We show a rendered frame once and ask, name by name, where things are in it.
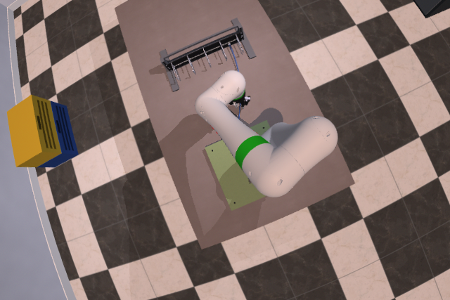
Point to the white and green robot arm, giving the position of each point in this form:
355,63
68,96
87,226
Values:
273,165

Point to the grey metal cable rack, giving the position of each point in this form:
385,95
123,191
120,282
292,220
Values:
200,51

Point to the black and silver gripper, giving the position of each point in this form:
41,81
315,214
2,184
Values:
243,103

